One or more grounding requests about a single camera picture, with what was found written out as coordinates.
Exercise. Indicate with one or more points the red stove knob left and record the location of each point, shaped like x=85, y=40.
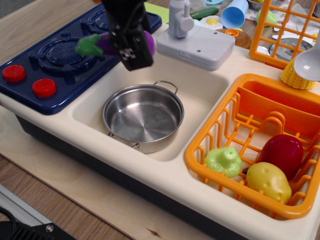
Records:
x=14, y=73

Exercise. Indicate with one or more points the yellow toy potato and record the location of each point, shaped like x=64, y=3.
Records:
x=270, y=179

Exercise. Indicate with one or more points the grey toy faucet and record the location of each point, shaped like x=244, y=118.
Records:
x=197, y=45

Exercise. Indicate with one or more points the silver metal pot lid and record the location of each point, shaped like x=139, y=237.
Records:
x=285, y=53

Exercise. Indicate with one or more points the green toy cucumber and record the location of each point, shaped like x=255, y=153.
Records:
x=200, y=14

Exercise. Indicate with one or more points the red stove knob right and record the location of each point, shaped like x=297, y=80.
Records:
x=44, y=88

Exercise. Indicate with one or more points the orange dish rack basket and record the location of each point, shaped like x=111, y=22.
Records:
x=255, y=109

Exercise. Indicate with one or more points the navy blue toy stove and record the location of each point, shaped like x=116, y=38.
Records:
x=55, y=58

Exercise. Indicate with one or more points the orange upright grid rack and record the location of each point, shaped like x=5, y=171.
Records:
x=276, y=23

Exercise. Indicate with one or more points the light wooden board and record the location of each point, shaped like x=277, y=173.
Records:
x=85, y=204

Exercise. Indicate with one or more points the dark red toy fruit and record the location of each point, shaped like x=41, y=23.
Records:
x=285, y=152

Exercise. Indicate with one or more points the light blue plastic cup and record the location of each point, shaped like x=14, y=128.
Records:
x=234, y=15

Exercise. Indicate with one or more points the red stove knob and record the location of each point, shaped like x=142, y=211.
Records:
x=14, y=73
x=44, y=88

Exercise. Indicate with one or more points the stainless steel pan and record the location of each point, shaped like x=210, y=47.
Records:
x=145, y=117

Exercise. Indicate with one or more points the yellow toy corn cob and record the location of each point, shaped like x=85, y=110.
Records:
x=292, y=79

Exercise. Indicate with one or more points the green toy lettuce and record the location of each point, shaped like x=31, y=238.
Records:
x=224, y=160

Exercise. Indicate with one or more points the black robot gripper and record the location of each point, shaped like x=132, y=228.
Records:
x=129, y=31

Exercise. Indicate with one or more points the cream toy kitchen sink unit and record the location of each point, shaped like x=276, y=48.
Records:
x=81, y=125

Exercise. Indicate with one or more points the purple toy eggplant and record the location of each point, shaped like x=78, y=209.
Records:
x=97, y=45

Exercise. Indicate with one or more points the toy fried egg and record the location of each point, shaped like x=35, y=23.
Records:
x=212, y=22

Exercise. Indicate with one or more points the grey plastic spoon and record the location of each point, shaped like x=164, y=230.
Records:
x=307, y=63

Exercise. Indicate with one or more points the lime green cutting board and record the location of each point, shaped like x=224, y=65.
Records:
x=163, y=12

